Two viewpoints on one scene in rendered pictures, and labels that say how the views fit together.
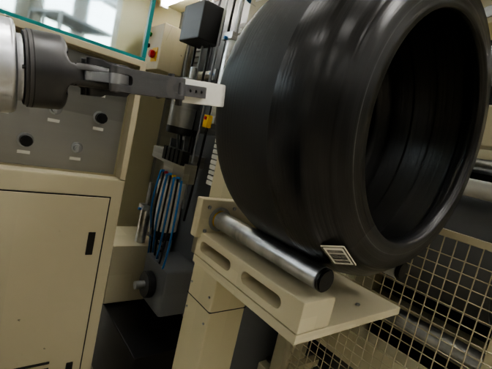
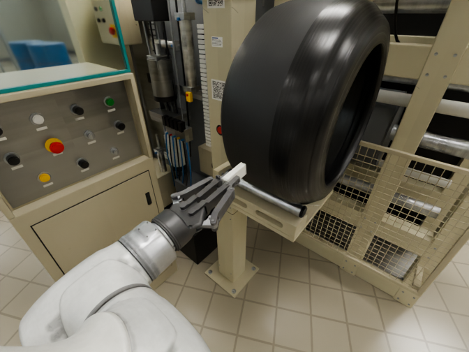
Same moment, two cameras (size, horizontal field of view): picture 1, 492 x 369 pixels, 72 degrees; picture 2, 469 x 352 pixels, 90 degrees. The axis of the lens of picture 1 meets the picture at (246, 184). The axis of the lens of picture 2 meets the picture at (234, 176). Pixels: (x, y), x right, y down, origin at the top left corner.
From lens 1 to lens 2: 0.39 m
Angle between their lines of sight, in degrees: 29
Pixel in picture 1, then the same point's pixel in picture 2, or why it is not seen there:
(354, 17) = (316, 105)
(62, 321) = not seen: hidden behind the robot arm
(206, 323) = (232, 218)
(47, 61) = (183, 237)
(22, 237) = (112, 214)
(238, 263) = (252, 205)
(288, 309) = (287, 228)
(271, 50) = (260, 120)
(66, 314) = not seen: hidden behind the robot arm
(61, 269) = (139, 217)
